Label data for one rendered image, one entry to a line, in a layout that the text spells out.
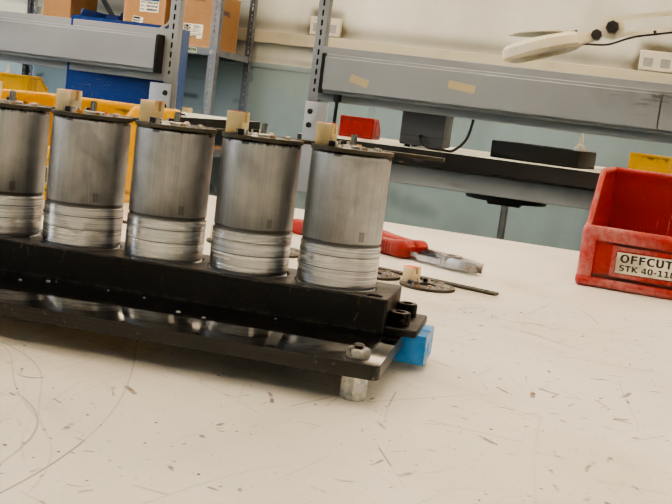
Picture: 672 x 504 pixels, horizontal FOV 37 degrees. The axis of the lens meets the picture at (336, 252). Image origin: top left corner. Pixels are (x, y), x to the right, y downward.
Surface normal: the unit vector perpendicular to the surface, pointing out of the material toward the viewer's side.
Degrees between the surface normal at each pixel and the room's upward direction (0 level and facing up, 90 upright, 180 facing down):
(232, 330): 0
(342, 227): 90
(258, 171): 90
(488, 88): 90
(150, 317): 0
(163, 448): 0
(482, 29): 90
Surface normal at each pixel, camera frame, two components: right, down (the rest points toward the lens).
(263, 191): 0.18, 0.16
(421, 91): -0.26, 0.11
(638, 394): 0.12, -0.98
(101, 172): 0.51, 0.18
